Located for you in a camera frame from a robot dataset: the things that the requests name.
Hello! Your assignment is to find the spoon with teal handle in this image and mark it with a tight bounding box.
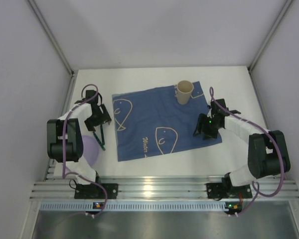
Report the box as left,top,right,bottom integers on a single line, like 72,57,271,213
100,125,105,150

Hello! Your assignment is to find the blue fish placemat cloth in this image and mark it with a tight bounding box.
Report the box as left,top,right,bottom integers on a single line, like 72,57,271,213
112,81,222,162

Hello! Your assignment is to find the beige paper cup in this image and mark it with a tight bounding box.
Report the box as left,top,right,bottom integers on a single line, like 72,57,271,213
176,80,194,105

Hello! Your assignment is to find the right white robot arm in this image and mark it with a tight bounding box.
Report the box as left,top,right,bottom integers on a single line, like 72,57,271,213
193,99,291,189

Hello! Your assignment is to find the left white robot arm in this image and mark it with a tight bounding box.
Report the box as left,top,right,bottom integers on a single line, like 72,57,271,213
47,90,112,185

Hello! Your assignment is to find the purple plate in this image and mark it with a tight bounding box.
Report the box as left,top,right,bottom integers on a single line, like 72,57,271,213
65,135,100,174

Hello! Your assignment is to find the fork with teal handle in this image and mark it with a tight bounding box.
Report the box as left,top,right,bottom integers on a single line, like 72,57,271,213
93,132,106,150

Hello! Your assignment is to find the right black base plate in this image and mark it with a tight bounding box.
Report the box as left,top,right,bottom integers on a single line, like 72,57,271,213
206,183,253,201

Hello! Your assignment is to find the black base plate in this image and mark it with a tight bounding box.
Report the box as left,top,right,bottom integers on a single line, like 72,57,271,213
206,183,253,201
74,183,119,199

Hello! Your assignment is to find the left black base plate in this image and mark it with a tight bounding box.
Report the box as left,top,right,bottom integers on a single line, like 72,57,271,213
74,183,119,199

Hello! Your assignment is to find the aluminium mounting rail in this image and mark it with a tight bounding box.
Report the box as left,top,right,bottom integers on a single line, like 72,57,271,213
31,175,299,200

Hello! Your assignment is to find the perforated cable tray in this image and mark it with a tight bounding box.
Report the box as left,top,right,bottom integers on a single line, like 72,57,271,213
40,201,240,212

